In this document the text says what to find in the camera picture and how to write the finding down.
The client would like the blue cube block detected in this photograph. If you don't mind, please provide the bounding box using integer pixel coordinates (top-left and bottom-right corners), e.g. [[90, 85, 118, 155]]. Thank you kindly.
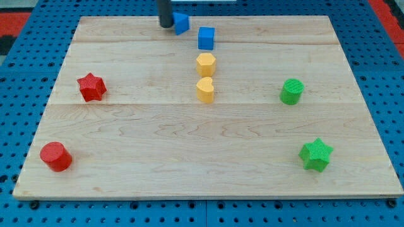
[[198, 27, 215, 50]]

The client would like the red cylinder block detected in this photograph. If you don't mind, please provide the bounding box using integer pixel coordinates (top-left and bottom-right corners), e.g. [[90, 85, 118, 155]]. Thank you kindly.
[[40, 141, 73, 172]]

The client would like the green cylinder block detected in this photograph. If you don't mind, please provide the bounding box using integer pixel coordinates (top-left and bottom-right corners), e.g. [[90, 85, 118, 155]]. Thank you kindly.
[[280, 78, 305, 105]]

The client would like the red star block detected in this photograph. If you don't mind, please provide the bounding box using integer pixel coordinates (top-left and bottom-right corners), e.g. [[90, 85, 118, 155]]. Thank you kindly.
[[77, 73, 107, 102]]

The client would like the yellow heart block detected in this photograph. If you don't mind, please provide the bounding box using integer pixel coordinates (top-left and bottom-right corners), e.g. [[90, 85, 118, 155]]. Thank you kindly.
[[196, 77, 215, 103]]

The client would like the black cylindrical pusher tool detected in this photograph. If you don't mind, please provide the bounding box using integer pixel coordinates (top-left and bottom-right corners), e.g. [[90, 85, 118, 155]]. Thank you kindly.
[[157, 0, 174, 28]]

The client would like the green star block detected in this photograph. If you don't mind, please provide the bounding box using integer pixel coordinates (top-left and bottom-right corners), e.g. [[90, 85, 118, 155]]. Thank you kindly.
[[299, 137, 333, 172]]

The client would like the blue triangle block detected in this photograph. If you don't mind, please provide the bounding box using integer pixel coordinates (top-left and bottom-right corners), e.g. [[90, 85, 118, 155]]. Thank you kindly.
[[173, 13, 189, 35]]

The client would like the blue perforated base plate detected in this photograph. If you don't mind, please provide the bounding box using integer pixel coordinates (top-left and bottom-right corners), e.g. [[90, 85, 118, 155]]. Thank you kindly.
[[1, 1, 403, 226]]

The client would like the yellow hexagon block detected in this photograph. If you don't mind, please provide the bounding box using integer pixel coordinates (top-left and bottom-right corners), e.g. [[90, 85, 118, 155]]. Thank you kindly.
[[196, 53, 217, 77]]

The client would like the wooden board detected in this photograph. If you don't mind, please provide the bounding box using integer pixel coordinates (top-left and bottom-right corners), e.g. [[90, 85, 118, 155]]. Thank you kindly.
[[13, 16, 403, 201]]

